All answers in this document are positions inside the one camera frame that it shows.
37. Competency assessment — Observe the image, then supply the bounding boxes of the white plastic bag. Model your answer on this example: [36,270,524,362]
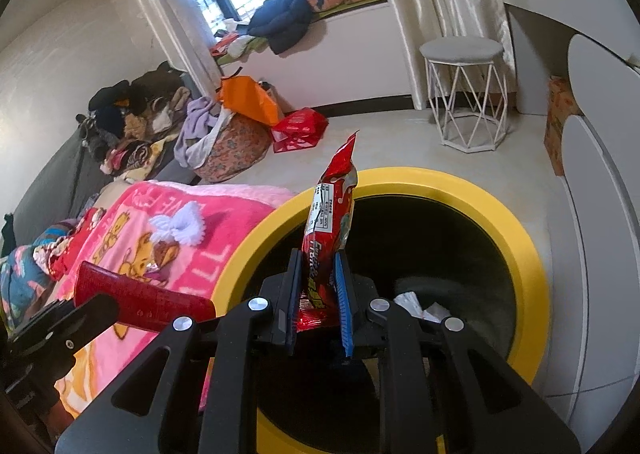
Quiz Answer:
[394,292,451,323]

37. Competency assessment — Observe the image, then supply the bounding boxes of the red package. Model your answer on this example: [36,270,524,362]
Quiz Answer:
[73,261,216,332]

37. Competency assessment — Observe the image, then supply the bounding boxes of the white yarn bundle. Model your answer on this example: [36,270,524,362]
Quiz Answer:
[149,200,206,246]

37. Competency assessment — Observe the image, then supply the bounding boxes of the red snack wrapper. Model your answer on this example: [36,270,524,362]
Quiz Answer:
[296,133,358,333]

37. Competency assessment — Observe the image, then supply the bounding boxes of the purple orange snack bag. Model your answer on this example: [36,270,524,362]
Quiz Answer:
[150,240,180,270]

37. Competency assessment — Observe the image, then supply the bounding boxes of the yellow rimmed black trash bin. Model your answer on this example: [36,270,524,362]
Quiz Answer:
[212,167,550,453]

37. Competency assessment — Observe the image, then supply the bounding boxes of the blue patterned pillow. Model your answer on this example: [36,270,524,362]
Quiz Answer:
[1,226,60,333]

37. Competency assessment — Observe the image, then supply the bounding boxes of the red garment on bed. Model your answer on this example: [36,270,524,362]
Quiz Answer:
[48,207,105,282]

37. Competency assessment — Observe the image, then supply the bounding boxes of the grey headboard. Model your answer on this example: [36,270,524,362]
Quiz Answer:
[13,130,113,245]

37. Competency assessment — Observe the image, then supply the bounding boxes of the pink teddy bear blanket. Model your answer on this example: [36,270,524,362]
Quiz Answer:
[50,182,293,416]

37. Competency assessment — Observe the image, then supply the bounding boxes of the pile of clothes on bed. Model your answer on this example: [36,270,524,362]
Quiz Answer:
[76,62,195,181]

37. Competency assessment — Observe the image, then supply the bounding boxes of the floral laundry basket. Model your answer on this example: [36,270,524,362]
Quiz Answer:
[194,114,272,183]

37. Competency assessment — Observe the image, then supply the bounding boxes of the white round chair back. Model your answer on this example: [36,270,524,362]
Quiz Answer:
[562,35,639,451]

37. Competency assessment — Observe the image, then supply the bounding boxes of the lavender garment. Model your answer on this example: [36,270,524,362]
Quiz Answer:
[174,96,220,169]

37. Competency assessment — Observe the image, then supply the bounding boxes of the red shopping bag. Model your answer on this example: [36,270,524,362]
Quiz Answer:
[271,107,329,153]

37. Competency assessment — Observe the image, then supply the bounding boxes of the orange cardboard box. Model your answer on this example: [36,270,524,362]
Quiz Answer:
[544,76,582,177]

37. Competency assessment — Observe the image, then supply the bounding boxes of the orange cloth bag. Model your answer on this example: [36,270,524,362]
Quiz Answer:
[217,75,283,127]

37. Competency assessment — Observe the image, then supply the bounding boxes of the left cream curtain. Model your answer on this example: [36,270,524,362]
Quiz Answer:
[137,0,221,96]

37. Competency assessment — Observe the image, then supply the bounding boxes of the black jacket on sill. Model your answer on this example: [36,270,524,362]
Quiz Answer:
[247,0,314,54]

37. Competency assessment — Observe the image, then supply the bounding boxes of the white desk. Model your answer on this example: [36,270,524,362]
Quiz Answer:
[503,0,639,116]

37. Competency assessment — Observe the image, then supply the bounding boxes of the white wire frame stool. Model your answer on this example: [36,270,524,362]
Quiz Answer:
[420,36,508,154]

